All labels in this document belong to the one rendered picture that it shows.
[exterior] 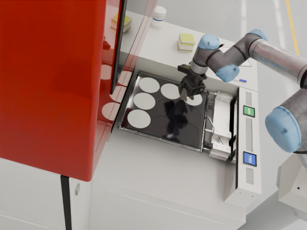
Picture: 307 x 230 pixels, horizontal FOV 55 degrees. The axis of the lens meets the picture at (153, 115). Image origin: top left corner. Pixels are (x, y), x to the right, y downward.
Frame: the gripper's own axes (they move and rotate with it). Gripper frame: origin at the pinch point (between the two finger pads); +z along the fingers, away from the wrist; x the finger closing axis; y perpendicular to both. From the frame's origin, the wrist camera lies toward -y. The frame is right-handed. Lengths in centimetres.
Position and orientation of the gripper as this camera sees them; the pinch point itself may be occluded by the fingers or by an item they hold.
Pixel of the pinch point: (182, 96)
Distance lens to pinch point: 139.2
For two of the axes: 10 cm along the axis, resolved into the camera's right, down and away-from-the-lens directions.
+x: 8.9, -2.1, 4.0
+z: -2.0, 6.1, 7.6
